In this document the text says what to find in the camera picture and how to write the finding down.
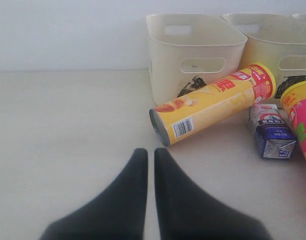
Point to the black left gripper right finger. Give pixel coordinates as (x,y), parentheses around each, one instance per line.
(186,211)

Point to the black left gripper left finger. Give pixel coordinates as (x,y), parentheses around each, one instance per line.
(116,213)

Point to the blue white milk carton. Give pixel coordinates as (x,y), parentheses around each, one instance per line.
(271,134)

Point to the yellow chips can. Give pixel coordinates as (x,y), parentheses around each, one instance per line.
(186,115)

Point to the pink chips can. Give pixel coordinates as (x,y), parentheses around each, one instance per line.
(293,101)

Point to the cream bin with triangle mark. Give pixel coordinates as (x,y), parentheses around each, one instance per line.
(184,46)

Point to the cream bin with square mark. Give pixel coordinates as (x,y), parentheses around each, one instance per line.
(276,41)

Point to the cream bin with circle mark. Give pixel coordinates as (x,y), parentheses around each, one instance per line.
(300,17)

